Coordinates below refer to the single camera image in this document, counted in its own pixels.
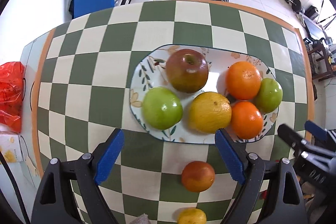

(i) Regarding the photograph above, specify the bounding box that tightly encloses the reddish brown orange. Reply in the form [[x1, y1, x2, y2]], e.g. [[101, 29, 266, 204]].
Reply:
[[181, 161, 215, 193]]

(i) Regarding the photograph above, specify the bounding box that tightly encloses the red cherry tomato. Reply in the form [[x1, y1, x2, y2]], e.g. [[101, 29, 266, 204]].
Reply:
[[260, 190, 267, 200]]

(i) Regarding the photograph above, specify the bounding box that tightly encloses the green apple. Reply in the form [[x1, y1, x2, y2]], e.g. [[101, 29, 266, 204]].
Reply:
[[141, 87, 183, 130], [253, 78, 283, 114]]

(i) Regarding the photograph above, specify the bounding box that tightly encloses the large yellow citrus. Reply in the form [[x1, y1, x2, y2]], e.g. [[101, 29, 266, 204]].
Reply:
[[187, 92, 232, 134]]

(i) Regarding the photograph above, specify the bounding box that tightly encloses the small yellow orange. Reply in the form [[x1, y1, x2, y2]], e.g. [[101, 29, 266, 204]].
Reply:
[[177, 208, 207, 224]]

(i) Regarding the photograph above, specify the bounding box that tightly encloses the large bright orange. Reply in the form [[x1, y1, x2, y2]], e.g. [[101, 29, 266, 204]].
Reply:
[[226, 61, 261, 100]]

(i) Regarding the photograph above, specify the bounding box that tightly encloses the dark red apple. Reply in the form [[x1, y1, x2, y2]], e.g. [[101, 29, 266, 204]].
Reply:
[[165, 49, 209, 94]]

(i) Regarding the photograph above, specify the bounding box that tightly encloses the dark wooden chair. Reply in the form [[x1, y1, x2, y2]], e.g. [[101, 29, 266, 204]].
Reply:
[[307, 38, 335, 82]]

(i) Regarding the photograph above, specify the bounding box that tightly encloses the snack chips box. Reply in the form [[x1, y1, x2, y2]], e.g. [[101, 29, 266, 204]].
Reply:
[[0, 131, 24, 163]]

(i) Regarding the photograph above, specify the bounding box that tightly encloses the floral oval ceramic plate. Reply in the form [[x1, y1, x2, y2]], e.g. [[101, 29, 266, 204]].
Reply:
[[129, 44, 280, 145]]

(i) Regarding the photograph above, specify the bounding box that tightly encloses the black treadmill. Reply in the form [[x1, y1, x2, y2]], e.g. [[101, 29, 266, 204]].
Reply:
[[301, 13, 327, 41]]

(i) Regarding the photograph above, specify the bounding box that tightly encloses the red plastic bag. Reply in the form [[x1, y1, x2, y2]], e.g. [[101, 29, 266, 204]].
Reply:
[[0, 61, 25, 134]]

